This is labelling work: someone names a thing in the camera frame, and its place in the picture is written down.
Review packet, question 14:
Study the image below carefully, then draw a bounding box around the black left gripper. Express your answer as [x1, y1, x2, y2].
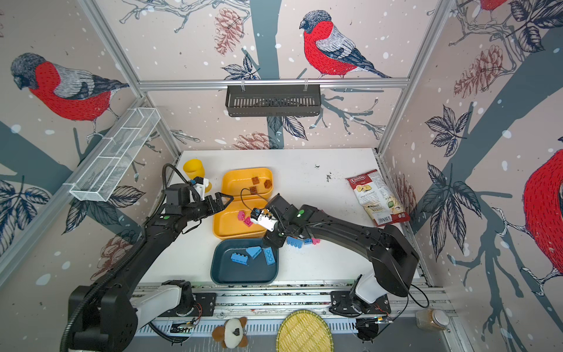
[182, 191, 234, 222]

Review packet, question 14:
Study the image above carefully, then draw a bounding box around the blue sloped lego brick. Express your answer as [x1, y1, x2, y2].
[246, 246, 262, 259]

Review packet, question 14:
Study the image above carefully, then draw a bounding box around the long blue lego brick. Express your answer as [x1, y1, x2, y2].
[230, 253, 249, 265]

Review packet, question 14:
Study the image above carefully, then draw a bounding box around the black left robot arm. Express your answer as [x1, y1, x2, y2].
[60, 183, 234, 351]

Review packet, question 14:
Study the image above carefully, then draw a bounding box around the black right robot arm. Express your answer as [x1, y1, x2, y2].
[263, 194, 419, 318]

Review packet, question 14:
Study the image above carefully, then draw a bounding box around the blue lego brick front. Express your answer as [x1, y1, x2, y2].
[286, 237, 303, 249]

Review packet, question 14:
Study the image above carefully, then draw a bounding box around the near yellow plastic bin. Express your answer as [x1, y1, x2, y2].
[213, 199, 267, 240]

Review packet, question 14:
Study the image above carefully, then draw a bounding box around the yellow plastic bin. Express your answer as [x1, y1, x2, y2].
[221, 167, 274, 200]
[213, 199, 267, 240]

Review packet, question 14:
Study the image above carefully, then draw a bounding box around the yellow plastic goblet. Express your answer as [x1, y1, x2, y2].
[183, 159, 213, 192]

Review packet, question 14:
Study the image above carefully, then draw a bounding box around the far yellow plastic bin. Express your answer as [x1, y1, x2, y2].
[221, 167, 274, 200]

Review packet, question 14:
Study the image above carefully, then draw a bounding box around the dark teal plastic bin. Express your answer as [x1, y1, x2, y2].
[211, 238, 279, 285]

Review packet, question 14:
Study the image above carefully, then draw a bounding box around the snack chips bag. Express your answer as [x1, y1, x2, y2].
[346, 170, 411, 227]

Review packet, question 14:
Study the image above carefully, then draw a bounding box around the woven bamboo tray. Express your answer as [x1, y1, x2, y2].
[276, 309, 334, 352]

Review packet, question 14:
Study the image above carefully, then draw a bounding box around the plush dog toy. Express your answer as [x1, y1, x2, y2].
[212, 317, 249, 349]

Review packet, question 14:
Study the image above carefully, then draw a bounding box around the amber glass jar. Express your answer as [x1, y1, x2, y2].
[416, 308, 450, 331]

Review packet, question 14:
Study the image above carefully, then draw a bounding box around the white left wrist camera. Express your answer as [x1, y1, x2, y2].
[191, 177, 211, 199]

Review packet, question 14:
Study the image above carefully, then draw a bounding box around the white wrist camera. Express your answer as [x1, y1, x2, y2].
[191, 177, 211, 199]
[250, 208, 278, 232]

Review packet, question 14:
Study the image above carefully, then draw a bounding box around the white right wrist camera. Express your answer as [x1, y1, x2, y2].
[250, 208, 278, 232]

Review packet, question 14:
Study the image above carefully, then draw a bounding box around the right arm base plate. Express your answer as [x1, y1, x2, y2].
[329, 290, 391, 318]

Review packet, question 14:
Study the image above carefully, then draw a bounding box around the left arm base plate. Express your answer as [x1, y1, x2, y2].
[164, 293, 217, 318]

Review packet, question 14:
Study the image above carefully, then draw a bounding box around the black wall basket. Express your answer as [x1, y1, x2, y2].
[225, 84, 322, 117]

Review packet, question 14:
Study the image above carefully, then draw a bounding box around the white wire mesh basket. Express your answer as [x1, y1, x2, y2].
[70, 107, 161, 202]

